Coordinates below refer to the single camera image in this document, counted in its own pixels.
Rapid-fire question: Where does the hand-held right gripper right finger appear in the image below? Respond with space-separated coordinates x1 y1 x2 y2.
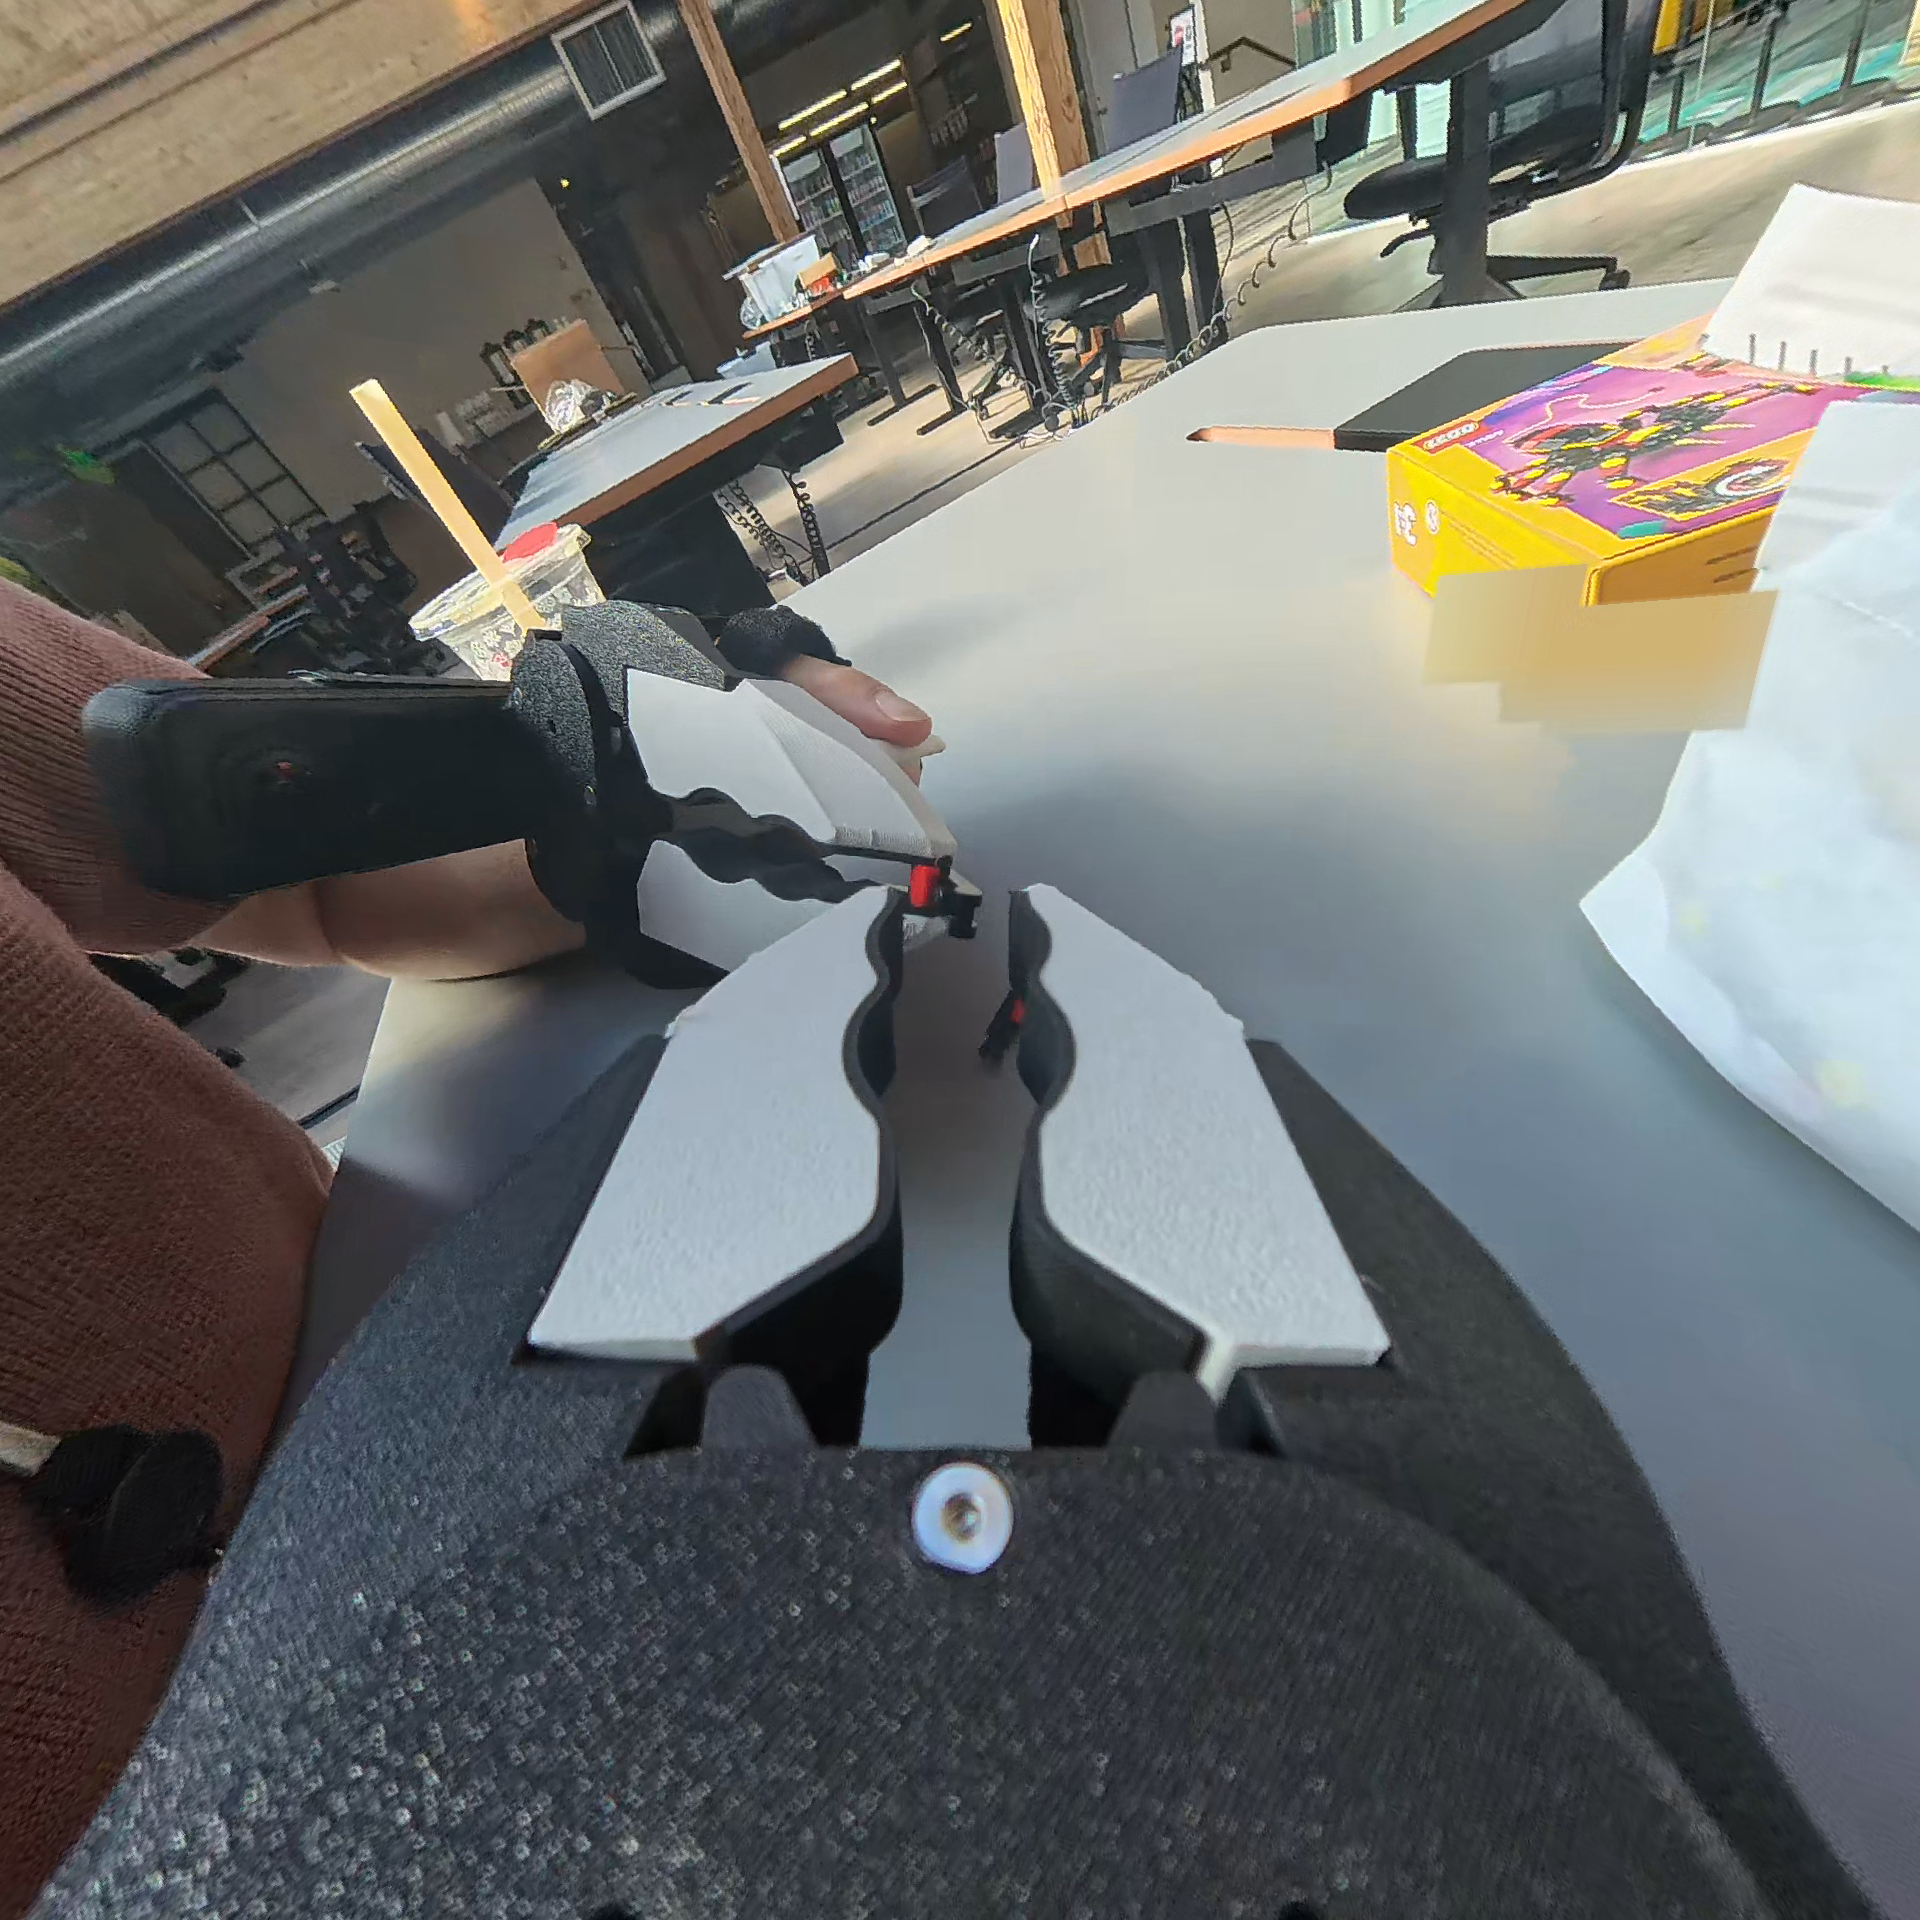
1009 886 1394 1456

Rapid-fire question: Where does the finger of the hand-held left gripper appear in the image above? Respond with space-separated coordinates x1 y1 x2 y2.
620 665 961 875
633 832 901 981

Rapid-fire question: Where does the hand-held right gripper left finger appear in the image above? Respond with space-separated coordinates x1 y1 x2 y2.
527 886 903 1449

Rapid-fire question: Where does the person's left forearm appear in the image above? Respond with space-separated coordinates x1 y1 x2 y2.
188 840 591 986

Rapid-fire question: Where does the yellow lego box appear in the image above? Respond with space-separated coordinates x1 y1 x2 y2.
1384 334 1920 604

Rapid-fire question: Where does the person's left hand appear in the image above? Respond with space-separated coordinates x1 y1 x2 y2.
774 655 946 754

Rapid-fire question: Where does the pale wide straw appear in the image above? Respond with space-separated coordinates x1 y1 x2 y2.
349 377 553 634

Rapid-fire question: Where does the grey desk orange edge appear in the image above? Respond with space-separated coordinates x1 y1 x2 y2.
1059 0 1534 357
497 352 861 576
738 192 1074 438

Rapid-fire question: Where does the small cardboard box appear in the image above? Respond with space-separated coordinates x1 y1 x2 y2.
509 320 625 410

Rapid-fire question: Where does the wooden pillar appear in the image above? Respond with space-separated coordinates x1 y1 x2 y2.
680 0 804 243
987 0 1116 275

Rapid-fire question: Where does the crumpled white paper bag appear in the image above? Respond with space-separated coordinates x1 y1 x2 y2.
1582 183 1920 1224

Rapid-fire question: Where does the black knob grey stem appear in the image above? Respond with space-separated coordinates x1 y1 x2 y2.
0 1422 230 1601

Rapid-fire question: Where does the black desk inlay pad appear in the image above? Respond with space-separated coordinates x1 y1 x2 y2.
1333 345 1672 459

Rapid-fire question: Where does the dark ceiling duct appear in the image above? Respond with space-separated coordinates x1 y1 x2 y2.
0 84 726 395

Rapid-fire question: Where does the wall air vent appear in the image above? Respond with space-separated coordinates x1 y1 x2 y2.
553 4 670 119

